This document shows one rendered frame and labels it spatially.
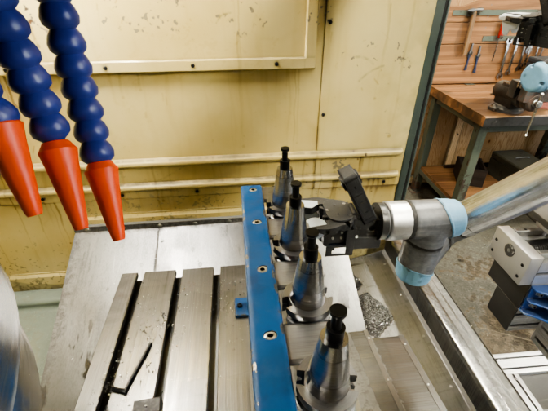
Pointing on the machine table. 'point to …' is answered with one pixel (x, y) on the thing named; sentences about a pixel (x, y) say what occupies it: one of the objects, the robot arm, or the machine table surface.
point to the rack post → (241, 307)
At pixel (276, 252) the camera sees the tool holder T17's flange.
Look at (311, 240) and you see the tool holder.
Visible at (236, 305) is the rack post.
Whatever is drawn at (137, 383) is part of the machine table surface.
